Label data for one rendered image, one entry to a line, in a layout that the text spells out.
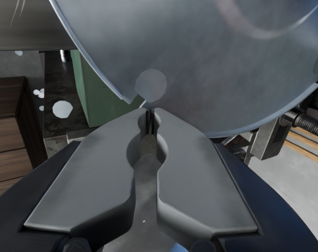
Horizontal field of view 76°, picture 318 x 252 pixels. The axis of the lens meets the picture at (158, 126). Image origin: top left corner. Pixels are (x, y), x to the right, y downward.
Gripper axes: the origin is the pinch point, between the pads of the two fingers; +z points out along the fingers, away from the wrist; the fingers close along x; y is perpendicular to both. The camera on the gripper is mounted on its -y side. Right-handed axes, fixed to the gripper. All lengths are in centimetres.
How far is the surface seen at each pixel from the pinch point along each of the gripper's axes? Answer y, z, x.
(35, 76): 20, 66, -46
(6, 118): 20, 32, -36
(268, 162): 103, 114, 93
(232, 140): 4.9, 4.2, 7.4
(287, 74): -0.4, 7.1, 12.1
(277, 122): 7.4, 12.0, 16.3
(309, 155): 63, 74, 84
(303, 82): 0.7, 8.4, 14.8
